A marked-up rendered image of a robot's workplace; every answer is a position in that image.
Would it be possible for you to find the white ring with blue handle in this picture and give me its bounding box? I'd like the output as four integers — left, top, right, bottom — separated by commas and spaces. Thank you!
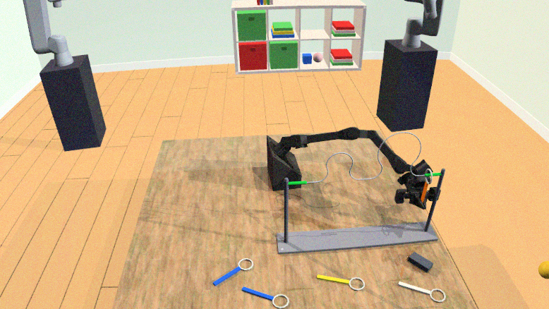
213, 258, 253, 286
242, 286, 289, 308

